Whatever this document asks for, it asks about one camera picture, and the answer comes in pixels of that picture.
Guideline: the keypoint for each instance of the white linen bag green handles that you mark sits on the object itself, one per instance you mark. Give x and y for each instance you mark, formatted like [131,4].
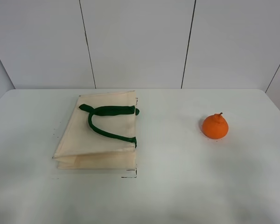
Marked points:
[101,133]

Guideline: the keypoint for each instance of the orange with stem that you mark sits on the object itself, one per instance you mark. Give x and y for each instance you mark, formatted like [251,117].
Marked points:
[215,126]

